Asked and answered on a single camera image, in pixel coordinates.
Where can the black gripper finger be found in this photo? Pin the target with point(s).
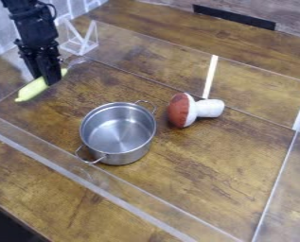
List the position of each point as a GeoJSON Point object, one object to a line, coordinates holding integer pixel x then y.
{"type": "Point", "coordinates": [27, 55]}
{"type": "Point", "coordinates": [49, 67]}

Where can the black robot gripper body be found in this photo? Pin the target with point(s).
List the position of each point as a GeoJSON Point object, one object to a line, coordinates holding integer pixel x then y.
{"type": "Point", "coordinates": [38, 33]}

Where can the stainless steel pot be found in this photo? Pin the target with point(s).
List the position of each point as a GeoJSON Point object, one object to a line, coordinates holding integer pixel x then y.
{"type": "Point", "coordinates": [117, 132]}

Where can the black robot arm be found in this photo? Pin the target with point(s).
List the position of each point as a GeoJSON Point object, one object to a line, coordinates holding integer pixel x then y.
{"type": "Point", "coordinates": [26, 4]}

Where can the clear acrylic triangular stand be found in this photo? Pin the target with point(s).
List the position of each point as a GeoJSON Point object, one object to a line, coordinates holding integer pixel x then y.
{"type": "Point", "coordinates": [73, 42]}

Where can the red toy mushroom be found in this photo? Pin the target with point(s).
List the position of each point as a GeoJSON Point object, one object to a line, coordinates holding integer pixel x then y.
{"type": "Point", "coordinates": [184, 110]}

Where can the black strip on table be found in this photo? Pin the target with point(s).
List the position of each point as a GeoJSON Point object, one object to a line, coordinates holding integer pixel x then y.
{"type": "Point", "coordinates": [235, 17]}

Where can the clear acrylic front barrier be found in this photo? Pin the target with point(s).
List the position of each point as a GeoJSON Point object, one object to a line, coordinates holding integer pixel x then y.
{"type": "Point", "coordinates": [160, 213]}

